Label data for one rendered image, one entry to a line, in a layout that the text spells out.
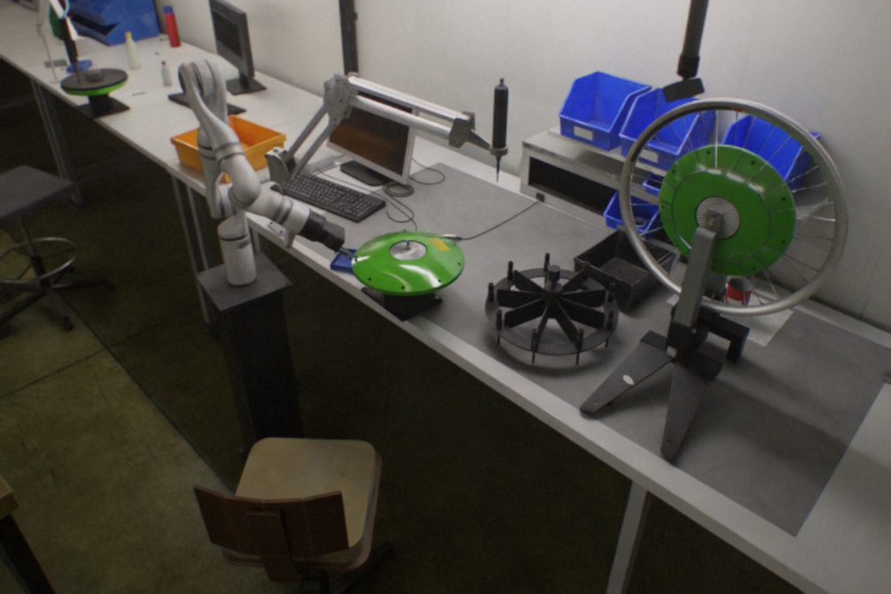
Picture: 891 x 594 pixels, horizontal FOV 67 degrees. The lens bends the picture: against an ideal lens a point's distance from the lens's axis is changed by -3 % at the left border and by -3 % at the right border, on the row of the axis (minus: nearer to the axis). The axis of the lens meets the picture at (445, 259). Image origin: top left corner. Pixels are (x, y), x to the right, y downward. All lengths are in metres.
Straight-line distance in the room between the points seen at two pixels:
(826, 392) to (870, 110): 0.74
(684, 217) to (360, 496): 1.07
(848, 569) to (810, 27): 1.32
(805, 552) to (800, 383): 0.52
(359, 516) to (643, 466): 0.72
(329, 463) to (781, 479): 1.13
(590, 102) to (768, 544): 1.48
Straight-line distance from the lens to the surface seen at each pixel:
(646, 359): 1.77
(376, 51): 3.24
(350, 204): 2.51
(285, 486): 1.96
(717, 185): 1.63
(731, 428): 1.78
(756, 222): 1.63
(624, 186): 1.76
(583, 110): 2.41
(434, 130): 1.95
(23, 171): 3.98
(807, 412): 1.89
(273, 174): 2.33
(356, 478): 1.95
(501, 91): 1.83
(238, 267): 2.24
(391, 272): 1.85
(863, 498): 1.75
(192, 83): 1.88
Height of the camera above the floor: 2.11
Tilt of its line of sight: 33 degrees down
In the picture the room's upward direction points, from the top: straight up
